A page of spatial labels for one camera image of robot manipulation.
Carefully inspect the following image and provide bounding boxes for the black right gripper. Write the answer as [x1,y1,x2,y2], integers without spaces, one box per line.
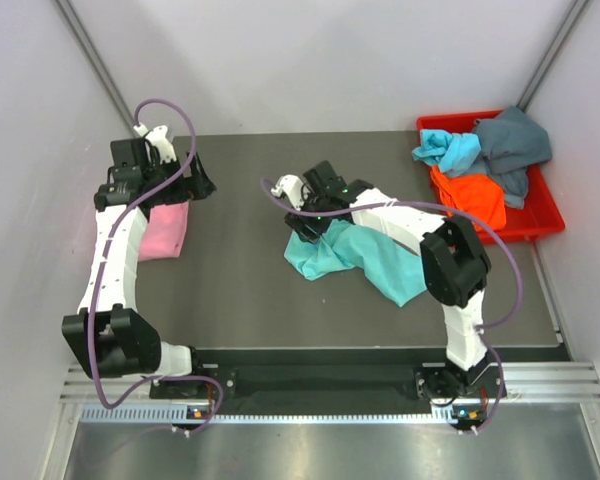
[284,188,332,246]

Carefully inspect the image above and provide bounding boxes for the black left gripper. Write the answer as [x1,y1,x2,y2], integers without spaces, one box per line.
[142,150,215,206]

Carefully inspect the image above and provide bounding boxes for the teal t shirt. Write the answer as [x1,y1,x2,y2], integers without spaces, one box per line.
[284,220,427,307]

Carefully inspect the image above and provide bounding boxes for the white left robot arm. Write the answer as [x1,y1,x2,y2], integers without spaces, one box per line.
[61,131,216,397]

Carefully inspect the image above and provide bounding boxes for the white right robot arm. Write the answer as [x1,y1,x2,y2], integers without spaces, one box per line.
[270,161,491,398]

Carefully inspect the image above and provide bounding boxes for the pink folded t shirt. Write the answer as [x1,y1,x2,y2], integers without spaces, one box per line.
[138,202,189,262]

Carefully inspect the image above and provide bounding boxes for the light blue t shirt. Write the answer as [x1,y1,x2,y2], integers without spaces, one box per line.
[412,129,481,177]

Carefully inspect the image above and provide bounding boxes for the orange t shirt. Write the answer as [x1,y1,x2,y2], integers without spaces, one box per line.
[429,166,507,230]

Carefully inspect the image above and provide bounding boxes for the grey blue t shirt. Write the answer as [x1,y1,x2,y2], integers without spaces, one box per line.
[468,106,553,209]

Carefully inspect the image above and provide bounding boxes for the red plastic bin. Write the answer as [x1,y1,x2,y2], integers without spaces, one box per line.
[416,109,565,243]

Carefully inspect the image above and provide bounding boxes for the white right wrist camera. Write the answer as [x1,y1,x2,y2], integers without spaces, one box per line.
[270,174,306,210]

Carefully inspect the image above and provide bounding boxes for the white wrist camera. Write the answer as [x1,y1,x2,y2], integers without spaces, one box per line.
[133,123,177,163]
[270,174,306,210]

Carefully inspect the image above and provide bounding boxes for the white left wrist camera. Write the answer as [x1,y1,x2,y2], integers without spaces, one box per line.
[133,123,177,163]

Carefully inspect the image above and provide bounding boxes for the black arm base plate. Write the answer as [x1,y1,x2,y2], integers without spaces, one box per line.
[149,363,508,404]

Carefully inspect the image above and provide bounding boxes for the grey slotted cable duct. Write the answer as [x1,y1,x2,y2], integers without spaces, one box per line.
[80,404,478,425]

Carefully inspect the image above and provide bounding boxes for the aluminium frame rail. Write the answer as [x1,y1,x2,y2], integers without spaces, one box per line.
[59,360,600,405]

